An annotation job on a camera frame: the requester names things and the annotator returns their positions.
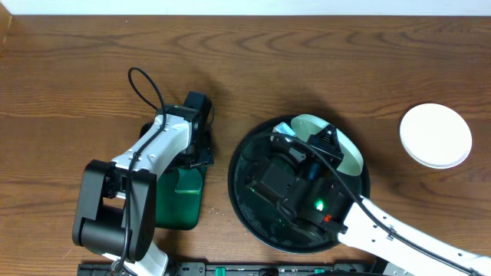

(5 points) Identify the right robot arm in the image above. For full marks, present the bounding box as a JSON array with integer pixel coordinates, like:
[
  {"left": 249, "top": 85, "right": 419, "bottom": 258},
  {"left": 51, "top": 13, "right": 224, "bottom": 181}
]
[{"left": 241, "top": 123, "right": 490, "bottom": 275}]

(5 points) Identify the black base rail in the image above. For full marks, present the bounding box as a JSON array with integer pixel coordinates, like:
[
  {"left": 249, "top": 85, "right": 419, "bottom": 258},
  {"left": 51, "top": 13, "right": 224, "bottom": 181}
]
[{"left": 76, "top": 261, "right": 384, "bottom": 276}]

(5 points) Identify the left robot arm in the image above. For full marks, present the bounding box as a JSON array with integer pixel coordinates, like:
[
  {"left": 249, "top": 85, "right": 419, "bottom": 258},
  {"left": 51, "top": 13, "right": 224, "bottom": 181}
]
[{"left": 72, "top": 103, "right": 215, "bottom": 275}]

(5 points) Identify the mint green plate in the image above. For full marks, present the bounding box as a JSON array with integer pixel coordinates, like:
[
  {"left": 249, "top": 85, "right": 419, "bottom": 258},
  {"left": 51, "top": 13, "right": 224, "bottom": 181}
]
[{"left": 291, "top": 114, "right": 364, "bottom": 176}]

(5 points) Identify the white plate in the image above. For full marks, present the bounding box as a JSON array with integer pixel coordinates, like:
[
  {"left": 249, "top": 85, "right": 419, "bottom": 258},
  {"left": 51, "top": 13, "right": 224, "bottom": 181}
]
[{"left": 399, "top": 103, "right": 473, "bottom": 169}]

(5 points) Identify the green rectangular tray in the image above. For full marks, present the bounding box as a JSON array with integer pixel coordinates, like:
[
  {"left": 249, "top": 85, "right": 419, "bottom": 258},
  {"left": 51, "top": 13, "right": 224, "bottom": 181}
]
[{"left": 140, "top": 122, "right": 213, "bottom": 231}]

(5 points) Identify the black round tray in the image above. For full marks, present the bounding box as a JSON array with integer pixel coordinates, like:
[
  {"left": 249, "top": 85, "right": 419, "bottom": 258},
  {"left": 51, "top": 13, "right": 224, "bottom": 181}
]
[{"left": 228, "top": 116, "right": 371, "bottom": 253}]

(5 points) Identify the green yellow sponge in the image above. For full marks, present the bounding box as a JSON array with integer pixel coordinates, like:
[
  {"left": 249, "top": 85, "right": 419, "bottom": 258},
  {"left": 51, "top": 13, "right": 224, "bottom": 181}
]
[{"left": 175, "top": 169, "right": 203, "bottom": 195}]

